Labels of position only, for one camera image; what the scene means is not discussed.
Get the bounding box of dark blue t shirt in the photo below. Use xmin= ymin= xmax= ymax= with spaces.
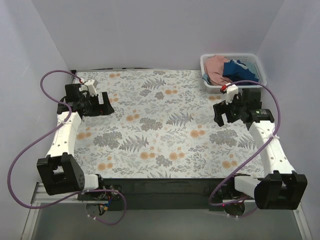
xmin=222 ymin=59 xmax=259 ymax=83

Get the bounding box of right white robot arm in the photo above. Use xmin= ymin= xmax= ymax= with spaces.
xmin=213 ymin=85 xmax=308 ymax=210

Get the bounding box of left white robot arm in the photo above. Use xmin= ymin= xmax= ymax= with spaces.
xmin=37 ymin=79 xmax=115 ymax=200

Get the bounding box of pink t shirt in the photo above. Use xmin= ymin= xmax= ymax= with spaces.
xmin=204 ymin=55 xmax=232 ymax=86

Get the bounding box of white plastic basket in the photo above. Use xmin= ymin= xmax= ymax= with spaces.
xmin=200 ymin=53 xmax=267 ymax=94

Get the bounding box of light blue t shirt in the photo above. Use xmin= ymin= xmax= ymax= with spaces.
xmin=244 ymin=62 xmax=257 ymax=76

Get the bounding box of floral table mat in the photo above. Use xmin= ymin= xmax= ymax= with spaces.
xmin=74 ymin=70 xmax=264 ymax=178

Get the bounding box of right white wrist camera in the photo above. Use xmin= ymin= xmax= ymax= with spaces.
xmin=220 ymin=83 xmax=239 ymax=105

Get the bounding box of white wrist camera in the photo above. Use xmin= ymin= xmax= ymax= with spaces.
xmin=79 ymin=79 xmax=98 ymax=97
xmin=220 ymin=83 xmax=239 ymax=105

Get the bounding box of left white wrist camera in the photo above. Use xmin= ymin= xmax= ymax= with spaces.
xmin=79 ymin=79 xmax=98 ymax=97

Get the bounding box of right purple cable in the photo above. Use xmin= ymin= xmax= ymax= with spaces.
xmin=208 ymin=80 xmax=282 ymax=219

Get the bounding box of purple cable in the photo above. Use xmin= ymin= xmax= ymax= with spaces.
xmin=7 ymin=70 xmax=127 ymax=226
xmin=208 ymin=80 xmax=282 ymax=219

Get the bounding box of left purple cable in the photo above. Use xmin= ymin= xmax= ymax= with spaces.
xmin=7 ymin=70 xmax=127 ymax=226

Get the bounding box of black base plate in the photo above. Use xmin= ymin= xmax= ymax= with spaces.
xmin=77 ymin=178 xmax=245 ymax=211

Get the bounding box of aluminium rail frame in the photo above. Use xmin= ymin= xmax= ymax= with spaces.
xmin=22 ymin=184 xmax=312 ymax=240

